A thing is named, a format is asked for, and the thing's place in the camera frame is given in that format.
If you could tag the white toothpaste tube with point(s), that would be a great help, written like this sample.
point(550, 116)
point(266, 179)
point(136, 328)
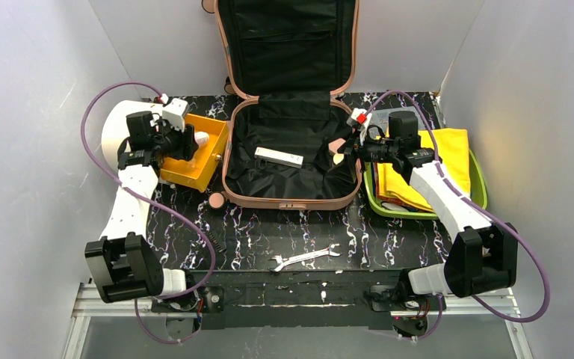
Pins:
point(279, 157)

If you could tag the silver open-end wrench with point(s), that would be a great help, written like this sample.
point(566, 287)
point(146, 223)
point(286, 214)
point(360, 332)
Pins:
point(281, 263)

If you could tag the yellow snack packet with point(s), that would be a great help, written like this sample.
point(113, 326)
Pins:
point(454, 152)

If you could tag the round copper compact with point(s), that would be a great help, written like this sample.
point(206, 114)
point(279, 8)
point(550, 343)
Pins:
point(338, 158)

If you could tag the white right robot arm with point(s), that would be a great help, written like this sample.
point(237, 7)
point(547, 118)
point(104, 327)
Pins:
point(483, 254)

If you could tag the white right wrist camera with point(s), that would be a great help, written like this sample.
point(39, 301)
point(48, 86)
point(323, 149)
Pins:
point(360, 120)

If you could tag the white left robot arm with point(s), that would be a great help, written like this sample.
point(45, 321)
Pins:
point(131, 205)

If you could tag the green plastic tray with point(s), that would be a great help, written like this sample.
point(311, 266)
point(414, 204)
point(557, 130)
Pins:
point(478, 193)

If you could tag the cream cylindrical drum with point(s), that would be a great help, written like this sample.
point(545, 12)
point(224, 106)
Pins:
point(196, 173)

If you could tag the aluminium frame rail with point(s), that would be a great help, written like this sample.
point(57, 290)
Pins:
point(94, 297)

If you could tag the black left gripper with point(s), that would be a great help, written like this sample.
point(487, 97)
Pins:
point(188, 141)

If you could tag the white printed garment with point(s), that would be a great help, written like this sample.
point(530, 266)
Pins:
point(398, 207)

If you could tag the teal pink tube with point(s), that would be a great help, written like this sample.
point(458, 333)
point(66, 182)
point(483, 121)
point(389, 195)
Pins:
point(201, 138)

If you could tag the black spring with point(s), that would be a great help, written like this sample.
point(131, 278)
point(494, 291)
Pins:
point(218, 245)

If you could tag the pink hard-shell suitcase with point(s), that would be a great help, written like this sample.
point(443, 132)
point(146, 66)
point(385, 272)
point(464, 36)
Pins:
point(288, 62)

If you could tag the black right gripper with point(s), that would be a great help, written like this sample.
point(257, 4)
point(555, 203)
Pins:
point(359, 149)

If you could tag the clear plastic screw box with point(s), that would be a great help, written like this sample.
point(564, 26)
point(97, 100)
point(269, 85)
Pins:
point(380, 118)

